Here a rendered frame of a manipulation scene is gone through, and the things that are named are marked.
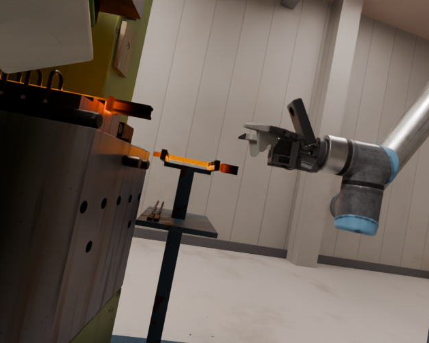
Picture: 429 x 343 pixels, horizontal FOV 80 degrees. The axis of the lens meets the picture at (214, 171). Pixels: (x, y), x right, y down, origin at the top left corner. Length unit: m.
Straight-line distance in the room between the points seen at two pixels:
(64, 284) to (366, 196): 0.64
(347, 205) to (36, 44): 0.62
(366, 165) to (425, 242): 4.76
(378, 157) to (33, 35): 0.64
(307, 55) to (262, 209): 2.28
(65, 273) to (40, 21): 0.44
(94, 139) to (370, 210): 0.60
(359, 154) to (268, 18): 3.64
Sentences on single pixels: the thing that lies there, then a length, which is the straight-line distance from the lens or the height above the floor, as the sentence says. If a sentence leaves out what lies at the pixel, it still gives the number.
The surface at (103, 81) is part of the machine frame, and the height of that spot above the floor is 1.12.
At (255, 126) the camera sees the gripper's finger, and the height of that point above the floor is 0.99.
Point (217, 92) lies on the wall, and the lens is 3.54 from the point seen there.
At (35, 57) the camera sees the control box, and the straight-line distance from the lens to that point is 0.29.
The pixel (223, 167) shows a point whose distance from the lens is 1.28.
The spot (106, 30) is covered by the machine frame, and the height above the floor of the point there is 1.30.
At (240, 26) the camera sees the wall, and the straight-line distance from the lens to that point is 3.98.
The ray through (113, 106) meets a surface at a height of 0.99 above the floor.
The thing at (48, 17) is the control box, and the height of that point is 0.95.
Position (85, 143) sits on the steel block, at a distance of 0.53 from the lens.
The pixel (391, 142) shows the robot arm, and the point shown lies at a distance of 0.85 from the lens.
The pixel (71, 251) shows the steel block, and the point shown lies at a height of 0.68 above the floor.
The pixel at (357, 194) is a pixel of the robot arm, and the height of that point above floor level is 0.89.
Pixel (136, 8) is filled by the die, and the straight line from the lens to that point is 0.83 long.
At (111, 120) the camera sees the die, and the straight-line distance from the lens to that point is 0.72.
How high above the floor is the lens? 0.86
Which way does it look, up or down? 2 degrees up
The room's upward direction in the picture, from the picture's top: 11 degrees clockwise
